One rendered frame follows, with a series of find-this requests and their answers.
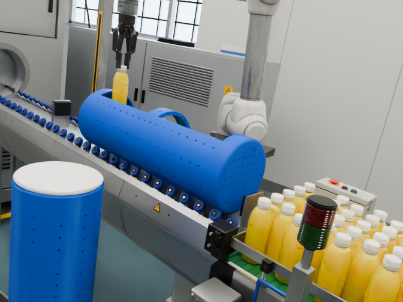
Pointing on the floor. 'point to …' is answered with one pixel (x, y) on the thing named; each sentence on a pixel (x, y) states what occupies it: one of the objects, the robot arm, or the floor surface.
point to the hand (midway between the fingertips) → (123, 60)
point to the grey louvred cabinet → (165, 78)
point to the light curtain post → (102, 44)
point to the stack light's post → (299, 284)
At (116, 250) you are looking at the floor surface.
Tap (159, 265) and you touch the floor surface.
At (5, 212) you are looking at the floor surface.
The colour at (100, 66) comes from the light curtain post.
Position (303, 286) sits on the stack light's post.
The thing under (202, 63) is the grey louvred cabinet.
